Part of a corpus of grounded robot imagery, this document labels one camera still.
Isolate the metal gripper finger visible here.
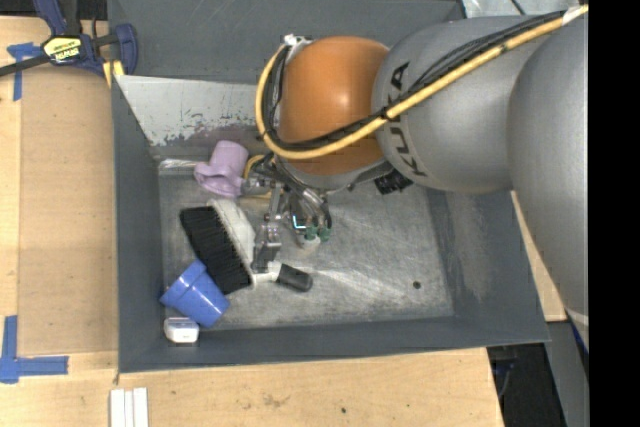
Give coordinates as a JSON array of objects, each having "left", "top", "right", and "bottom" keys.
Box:
[
  {"left": 264, "top": 220, "right": 285, "bottom": 267},
  {"left": 251, "top": 234, "right": 267, "bottom": 273}
]

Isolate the white brush with black bristles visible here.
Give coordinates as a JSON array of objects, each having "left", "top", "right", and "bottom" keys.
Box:
[{"left": 179, "top": 198, "right": 315, "bottom": 296}]

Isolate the blue plastic cup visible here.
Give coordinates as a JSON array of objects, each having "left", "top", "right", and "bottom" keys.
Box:
[{"left": 158, "top": 259, "right": 232, "bottom": 329}]

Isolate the lilac plastic cup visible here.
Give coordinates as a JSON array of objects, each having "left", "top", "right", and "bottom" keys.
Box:
[{"left": 193, "top": 139, "right": 250, "bottom": 199}]

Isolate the grey metal bin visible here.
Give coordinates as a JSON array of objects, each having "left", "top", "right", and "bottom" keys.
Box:
[{"left": 104, "top": 0, "right": 552, "bottom": 374}]

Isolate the small white box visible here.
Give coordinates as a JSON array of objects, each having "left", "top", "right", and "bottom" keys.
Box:
[{"left": 163, "top": 316, "right": 201, "bottom": 345}]

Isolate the clear plastic packet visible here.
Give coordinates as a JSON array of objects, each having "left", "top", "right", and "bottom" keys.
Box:
[{"left": 158, "top": 157, "right": 202, "bottom": 176}]

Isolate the pale wood board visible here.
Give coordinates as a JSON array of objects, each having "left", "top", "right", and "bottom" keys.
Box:
[{"left": 17, "top": 17, "right": 121, "bottom": 358}]

